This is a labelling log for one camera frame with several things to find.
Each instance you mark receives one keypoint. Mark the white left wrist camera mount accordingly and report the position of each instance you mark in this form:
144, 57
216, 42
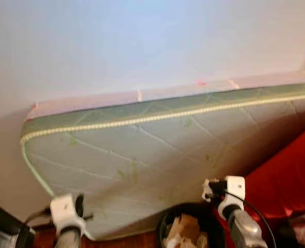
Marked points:
64, 212

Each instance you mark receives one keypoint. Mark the large red cushion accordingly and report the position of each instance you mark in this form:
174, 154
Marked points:
287, 175

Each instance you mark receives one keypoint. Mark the crumpled brown paper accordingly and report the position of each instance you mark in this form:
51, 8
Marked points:
186, 230

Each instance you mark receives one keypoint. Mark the black cabinet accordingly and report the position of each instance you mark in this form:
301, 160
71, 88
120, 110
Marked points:
5, 227

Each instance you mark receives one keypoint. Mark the quilted mattress with green edge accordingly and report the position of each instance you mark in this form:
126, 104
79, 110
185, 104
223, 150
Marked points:
142, 155

